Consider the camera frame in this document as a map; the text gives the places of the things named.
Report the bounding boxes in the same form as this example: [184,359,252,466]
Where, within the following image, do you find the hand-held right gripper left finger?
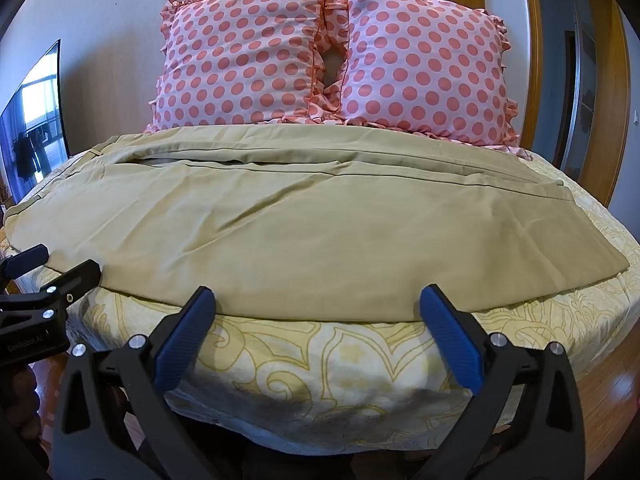
[50,286,217,480]

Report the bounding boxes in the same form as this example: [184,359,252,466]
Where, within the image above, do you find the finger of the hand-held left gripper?
[0,259,102,322]
[0,243,50,282]

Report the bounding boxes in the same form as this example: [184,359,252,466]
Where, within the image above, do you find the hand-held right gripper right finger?
[414,284,587,480]

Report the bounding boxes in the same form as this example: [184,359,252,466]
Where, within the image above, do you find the khaki pants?
[4,124,631,324]

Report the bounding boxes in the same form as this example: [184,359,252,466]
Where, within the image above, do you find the black flat television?
[0,38,71,207]

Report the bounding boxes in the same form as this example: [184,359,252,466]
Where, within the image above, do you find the bed with yellow floral sheet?
[0,146,640,457]

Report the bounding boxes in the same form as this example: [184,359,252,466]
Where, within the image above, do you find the grey door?
[554,30,599,173]

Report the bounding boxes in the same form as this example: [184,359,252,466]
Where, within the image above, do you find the pink polka dot pillow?
[324,0,522,147]
[145,0,346,133]

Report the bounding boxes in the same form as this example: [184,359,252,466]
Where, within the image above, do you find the wooden door frame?
[432,0,632,209]

